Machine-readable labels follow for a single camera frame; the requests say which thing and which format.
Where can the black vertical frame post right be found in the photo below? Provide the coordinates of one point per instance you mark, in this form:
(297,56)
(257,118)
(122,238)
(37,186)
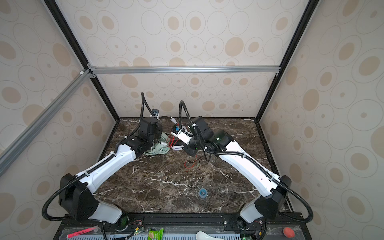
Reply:
(304,21)

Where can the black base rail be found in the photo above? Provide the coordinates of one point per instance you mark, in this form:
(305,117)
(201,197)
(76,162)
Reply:
(184,226)

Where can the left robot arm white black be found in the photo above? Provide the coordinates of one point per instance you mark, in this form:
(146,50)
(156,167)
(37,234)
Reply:
(75,194)

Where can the black vertical frame post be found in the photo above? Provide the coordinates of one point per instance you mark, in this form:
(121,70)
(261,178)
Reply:
(77,49)
(304,21)

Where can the white black red headphones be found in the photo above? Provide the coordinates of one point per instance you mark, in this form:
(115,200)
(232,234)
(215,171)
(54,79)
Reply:
(172,141)

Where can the horizontal aluminium rail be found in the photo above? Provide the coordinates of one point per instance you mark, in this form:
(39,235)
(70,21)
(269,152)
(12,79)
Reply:
(185,70)

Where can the pink marker pen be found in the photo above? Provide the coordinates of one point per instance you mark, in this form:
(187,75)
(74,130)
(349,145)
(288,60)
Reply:
(81,232)

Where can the diagonal aluminium rail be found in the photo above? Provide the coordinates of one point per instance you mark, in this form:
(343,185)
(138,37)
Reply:
(27,136)

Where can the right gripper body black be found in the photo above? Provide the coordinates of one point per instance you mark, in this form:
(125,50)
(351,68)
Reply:
(194,145)

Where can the red round button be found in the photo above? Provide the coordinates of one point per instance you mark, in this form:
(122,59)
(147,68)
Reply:
(288,232)

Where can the mint green headphones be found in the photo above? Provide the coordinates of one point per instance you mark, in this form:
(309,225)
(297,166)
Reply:
(160,147)

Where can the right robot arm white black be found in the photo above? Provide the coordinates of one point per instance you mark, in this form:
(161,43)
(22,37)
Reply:
(196,136)

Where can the white spoon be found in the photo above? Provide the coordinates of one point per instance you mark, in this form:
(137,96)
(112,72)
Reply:
(203,236)

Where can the small blue tape roll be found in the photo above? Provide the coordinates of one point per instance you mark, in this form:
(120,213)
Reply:
(203,193)

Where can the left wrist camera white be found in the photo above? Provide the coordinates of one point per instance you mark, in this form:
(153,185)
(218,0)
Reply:
(155,113)

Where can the green snack packet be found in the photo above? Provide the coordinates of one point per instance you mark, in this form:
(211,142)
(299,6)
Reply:
(155,234)

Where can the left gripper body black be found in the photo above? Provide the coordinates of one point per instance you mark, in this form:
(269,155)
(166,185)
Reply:
(158,134)

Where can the black vertical frame post left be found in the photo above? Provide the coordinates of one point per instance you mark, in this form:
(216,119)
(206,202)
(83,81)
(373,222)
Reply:
(77,49)

